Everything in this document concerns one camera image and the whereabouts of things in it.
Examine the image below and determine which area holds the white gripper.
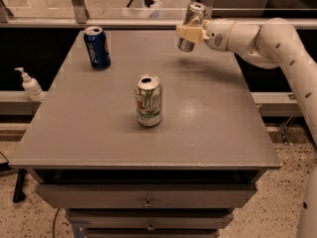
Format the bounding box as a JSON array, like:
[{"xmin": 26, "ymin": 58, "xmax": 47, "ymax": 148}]
[{"xmin": 176, "ymin": 18, "xmax": 235, "ymax": 52}]

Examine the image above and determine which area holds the silver redbull can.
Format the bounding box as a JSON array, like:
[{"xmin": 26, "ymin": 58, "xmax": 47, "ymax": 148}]
[{"xmin": 176, "ymin": 2, "xmax": 206, "ymax": 53}]

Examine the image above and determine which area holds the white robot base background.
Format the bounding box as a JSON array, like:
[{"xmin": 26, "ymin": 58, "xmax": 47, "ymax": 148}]
[{"xmin": 122, "ymin": 0, "xmax": 161, "ymax": 19}]

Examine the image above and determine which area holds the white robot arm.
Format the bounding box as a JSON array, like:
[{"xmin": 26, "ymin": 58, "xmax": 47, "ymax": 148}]
[{"xmin": 176, "ymin": 18, "xmax": 317, "ymax": 144}]

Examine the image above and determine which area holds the white green 7up can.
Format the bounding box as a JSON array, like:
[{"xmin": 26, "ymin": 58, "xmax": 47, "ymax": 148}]
[{"xmin": 135, "ymin": 73, "xmax": 162, "ymax": 127}]

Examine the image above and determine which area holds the blue pepsi can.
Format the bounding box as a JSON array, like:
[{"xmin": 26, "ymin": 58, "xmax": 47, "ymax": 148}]
[{"xmin": 83, "ymin": 26, "xmax": 111, "ymax": 70}]

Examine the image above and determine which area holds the grey drawer cabinet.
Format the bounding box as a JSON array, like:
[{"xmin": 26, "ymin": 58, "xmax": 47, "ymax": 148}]
[{"xmin": 11, "ymin": 31, "xmax": 279, "ymax": 238}]

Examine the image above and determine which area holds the white pump lotion bottle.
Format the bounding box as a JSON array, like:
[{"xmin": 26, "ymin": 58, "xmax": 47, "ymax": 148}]
[{"xmin": 16, "ymin": 67, "xmax": 45, "ymax": 102}]

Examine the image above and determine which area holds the grey drawer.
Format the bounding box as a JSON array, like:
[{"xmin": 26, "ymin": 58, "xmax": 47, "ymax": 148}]
[
  {"xmin": 36, "ymin": 184, "xmax": 257, "ymax": 209},
  {"xmin": 66, "ymin": 211, "xmax": 233, "ymax": 229}
]

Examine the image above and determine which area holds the top grey drawer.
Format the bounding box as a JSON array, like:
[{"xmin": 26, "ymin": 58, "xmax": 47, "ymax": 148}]
[{"xmin": 36, "ymin": 184, "xmax": 257, "ymax": 209}]

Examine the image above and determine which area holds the black stand leg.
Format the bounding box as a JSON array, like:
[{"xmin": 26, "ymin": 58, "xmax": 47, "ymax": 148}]
[{"xmin": 13, "ymin": 170, "xmax": 26, "ymax": 203}]

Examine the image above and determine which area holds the black floor cable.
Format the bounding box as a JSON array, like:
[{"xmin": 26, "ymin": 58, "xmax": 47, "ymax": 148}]
[{"xmin": 52, "ymin": 207, "xmax": 62, "ymax": 238}]

